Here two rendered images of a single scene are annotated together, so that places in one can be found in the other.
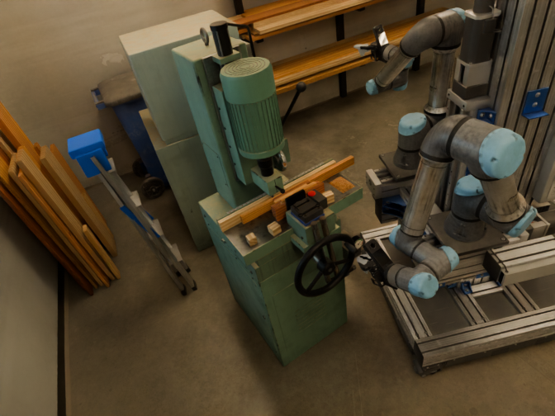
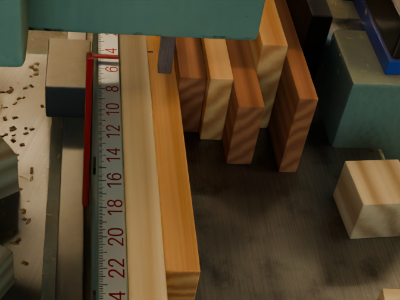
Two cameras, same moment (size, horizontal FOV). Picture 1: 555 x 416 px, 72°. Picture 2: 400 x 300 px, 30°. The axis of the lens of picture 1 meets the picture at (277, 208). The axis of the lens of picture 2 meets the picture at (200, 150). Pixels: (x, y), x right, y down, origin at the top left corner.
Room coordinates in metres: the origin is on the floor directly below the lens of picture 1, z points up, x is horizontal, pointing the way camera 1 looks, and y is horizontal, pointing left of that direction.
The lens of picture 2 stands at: (1.14, 0.39, 1.26)
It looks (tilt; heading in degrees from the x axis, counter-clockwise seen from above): 43 degrees down; 283
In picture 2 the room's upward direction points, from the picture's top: 10 degrees clockwise
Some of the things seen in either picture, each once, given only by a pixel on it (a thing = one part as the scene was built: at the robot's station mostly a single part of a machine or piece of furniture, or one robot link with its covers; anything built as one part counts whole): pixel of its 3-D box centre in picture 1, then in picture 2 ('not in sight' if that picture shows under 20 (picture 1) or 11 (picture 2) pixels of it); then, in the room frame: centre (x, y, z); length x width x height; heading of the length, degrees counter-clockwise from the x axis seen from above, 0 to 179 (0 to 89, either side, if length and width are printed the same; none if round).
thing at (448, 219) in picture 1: (466, 218); not in sight; (1.00, -0.69, 0.87); 0.15 x 0.15 x 0.10
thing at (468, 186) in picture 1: (473, 196); not in sight; (0.99, -0.70, 0.98); 0.13 x 0.12 x 0.14; 25
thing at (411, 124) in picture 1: (412, 130); not in sight; (1.49, -0.68, 0.98); 0.13 x 0.12 x 0.14; 107
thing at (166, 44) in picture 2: not in sight; (167, 39); (1.27, 0.01, 0.97); 0.01 x 0.01 x 0.05; 25
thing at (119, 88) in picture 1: (154, 132); not in sight; (3.07, 0.91, 0.48); 0.64 x 0.54 x 0.97; 110
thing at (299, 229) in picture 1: (310, 220); (397, 74); (1.11, -0.12, 0.92); 0.15 x 0.13 x 0.09; 115
